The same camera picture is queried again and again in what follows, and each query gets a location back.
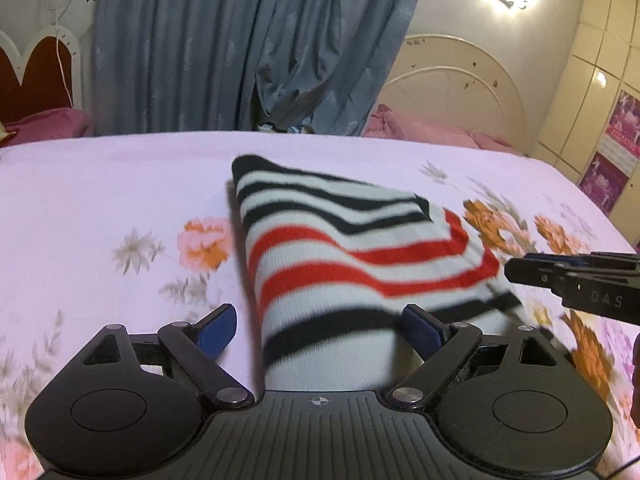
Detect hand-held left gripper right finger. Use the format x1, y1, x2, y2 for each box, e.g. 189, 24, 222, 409
385, 303, 574, 412

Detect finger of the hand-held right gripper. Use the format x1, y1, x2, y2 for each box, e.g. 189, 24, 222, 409
503, 255, 569, 294
521, 251, 592, 268

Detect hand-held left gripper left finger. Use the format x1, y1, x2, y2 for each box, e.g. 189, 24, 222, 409
62, 303, 256, 412

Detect black red white striped sweater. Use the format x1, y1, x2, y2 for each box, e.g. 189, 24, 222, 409
227, 154, 524, 392

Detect pink floral bedsheet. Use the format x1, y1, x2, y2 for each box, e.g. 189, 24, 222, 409
0, 131, 640, 480

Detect pink pillow bedding right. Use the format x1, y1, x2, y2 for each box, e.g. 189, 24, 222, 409
360, 103, 525, 155

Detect cream arched headboard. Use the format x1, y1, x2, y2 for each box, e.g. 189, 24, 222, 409
379, 34, 532, 155

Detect cream panelled wardrobe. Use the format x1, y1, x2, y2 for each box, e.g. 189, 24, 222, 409
531, 0, 640, 221

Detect pink pillow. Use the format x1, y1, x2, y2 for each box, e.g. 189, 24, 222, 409
0, 107, 94, 149

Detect blue-grey curtain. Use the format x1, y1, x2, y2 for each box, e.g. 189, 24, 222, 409
91, 0, 434, 137

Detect red and white headboard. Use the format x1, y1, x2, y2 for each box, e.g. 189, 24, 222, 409
0, 26, 84, 126

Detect pink wall poster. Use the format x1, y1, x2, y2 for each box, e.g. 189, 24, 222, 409
577, 90, 640, 217

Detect white hanging cable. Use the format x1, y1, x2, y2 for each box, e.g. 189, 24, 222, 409
54, 22, 74, 107

